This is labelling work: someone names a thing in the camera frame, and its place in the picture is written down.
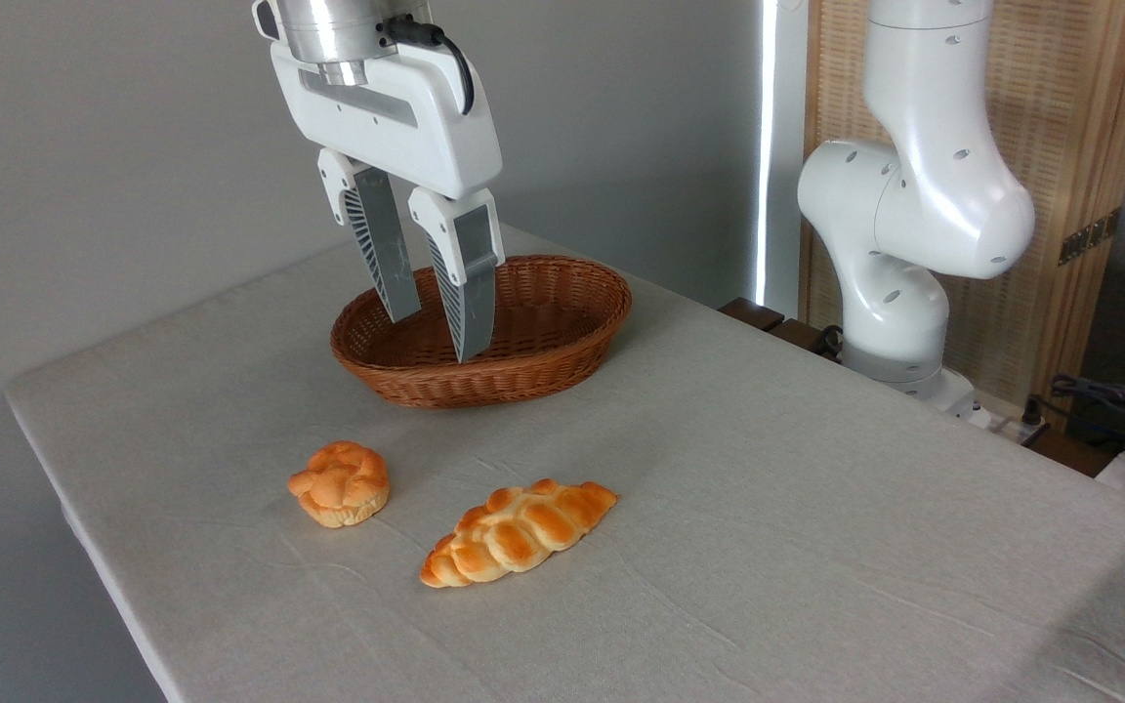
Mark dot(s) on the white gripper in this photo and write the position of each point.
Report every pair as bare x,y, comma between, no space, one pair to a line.
396,112

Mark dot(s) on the round knotted bread roll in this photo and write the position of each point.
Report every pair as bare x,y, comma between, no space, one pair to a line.
343,483

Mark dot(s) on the brown wicker oval basket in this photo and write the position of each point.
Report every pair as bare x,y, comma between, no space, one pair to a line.
533,371

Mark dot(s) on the long braided bread loaf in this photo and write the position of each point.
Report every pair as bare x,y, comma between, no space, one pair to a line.
514,532

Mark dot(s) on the dark brown wooden block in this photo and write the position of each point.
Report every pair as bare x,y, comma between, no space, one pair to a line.
754,313

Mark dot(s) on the white tablecloth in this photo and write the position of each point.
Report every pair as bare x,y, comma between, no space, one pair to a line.
768,547

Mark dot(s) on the white power strip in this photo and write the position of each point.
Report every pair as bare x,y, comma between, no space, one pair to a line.
1002,422

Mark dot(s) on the wooden folding screen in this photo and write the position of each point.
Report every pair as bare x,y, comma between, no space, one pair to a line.
1070,117

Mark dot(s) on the metal screen hinge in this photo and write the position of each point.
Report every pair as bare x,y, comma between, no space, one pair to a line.
1090,236

